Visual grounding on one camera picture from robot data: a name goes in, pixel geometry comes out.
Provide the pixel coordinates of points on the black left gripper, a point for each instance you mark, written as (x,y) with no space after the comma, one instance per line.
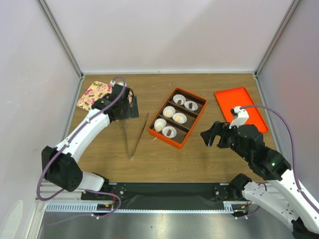
(131,111)

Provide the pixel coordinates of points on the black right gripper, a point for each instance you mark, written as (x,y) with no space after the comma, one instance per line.
(219,128)

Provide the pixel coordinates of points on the steel serving tongs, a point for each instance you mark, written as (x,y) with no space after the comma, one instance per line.
(132,142)

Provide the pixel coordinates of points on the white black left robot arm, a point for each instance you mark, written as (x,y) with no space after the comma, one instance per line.
(60,163)

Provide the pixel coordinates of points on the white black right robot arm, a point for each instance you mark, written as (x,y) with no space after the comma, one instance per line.
(272,167)

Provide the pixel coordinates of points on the orange chocolate box base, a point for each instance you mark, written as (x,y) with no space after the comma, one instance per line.
(183,130)

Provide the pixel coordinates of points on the white paper cup five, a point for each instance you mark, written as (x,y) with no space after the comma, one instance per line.
(194,108)

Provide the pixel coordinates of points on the white paper cup two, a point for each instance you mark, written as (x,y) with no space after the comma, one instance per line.
(161,122)

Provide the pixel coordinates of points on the floral pattern tray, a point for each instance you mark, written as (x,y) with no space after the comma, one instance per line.
(92,94)

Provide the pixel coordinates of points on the white paper cup three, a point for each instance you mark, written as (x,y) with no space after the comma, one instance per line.
(183,118)

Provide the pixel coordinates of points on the white paper cup one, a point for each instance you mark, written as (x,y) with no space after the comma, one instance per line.
(165,130)

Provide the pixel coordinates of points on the white paper cup four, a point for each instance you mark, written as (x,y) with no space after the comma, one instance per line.
(169,109)

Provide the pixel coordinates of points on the white paper cup six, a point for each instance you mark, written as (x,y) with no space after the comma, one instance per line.
(178,97)

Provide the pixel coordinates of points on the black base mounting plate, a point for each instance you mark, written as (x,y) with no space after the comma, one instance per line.
(179,193)

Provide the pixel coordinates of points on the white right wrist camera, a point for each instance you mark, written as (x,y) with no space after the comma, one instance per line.
(240,116)

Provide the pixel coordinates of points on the grey slotted cable duct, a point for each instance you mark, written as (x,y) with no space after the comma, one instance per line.
(148,207)

